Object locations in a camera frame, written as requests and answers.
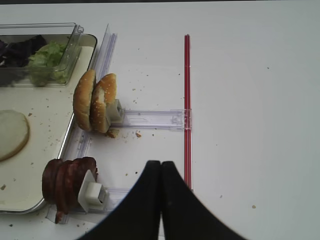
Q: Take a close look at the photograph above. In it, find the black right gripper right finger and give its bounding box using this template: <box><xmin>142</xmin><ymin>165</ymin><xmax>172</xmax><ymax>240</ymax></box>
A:
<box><xmin>161</xmin><ymin>161</ymin><xmax>244</xmax><ymax>240</ymax></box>

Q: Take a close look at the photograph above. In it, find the clear pusher track meat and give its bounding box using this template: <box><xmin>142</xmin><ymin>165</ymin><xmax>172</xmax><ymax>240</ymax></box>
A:
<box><xmin>58</xmin><ymin>188</ymin><xmax>129</xmax><ymax>225</ymax></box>

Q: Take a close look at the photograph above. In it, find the grey pusher block meat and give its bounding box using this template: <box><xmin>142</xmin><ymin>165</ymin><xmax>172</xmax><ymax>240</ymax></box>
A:
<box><xmin>77</xmin><ymin>170</ymin><xmax>109</xmax><ymax>213</ymax></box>

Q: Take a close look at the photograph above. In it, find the purple and green lettuce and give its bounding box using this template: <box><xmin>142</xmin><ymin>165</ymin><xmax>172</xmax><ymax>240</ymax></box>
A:
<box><xmin>0</xmin><ymin>35</ymin><xmax>70</xmax><ymax>87</ymax></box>

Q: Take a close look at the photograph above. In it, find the clear pusher track bun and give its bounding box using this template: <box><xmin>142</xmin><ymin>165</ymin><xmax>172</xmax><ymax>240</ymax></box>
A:
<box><xmin>112</xmin><ymin>109</ymin><xmax>185</xmax><ymax>131</ymax></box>

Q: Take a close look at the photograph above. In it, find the clear plastic salad container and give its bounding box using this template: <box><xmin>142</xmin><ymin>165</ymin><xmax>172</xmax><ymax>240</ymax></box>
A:
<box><xmin>0</xmin><ymin>22</ymin><xmax>84</xmax><ymax>87</ymax></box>

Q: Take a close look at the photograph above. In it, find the white bread slice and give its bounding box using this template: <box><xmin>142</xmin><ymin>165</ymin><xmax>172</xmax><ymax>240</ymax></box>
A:
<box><xmin>0</xmin><ymin>110</ymin><xmax>30</xmax><ymax>161</ymax></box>

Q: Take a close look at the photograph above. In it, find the red rail strip right side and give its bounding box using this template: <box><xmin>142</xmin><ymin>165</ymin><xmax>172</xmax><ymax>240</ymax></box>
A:
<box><xmin>184</xmin><ymin>34</ymin><xmax>192</xmax><ymax>189</ymax></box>

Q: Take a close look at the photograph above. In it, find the white metal tray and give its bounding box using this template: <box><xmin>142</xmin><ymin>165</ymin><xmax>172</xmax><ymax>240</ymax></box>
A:
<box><xmin>0</xmin><ymin>34</ymin><xmax>98</xmax><ymax>215</ymax></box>

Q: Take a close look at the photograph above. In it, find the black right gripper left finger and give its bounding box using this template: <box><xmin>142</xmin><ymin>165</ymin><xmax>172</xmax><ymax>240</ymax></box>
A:
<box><xmin>80</xmin><ymin>160</ymin><xmax>161</xmax><ymax>240</ymax></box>

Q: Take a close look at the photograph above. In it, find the grey pusher block bun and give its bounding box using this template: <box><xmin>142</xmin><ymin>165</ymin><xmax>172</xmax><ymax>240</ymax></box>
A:
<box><xmin>105</xmin><ymin>99</ymin><xmax>124</xmax><ymax>127</ymax></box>

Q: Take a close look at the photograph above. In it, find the sesame bun half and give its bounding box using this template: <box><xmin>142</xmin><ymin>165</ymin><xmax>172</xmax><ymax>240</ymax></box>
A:
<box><xmin>89</xmin><ymin>73</ymin><xmax>117</xmax><ymax>134</ymax></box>
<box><xmin>72</xmin><ymin>69</ymin><xmax>96</xmax><ymax>132</ymax></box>

